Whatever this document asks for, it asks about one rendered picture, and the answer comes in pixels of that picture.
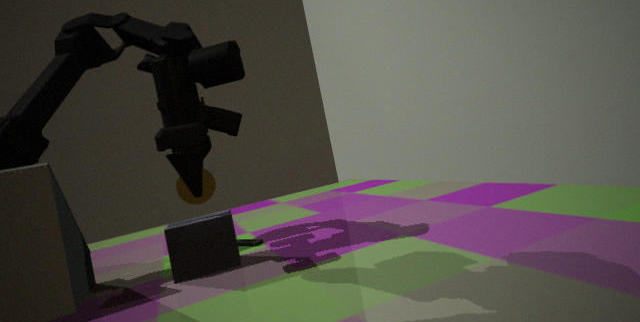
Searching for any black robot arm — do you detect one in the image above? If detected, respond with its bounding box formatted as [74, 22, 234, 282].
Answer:
[0, 12, 245, 170]

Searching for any gold coin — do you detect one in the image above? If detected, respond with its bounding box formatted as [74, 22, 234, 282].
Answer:
[177, 168, 216, 204]

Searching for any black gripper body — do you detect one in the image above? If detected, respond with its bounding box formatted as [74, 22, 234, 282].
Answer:
[154, 91, 212, 153]

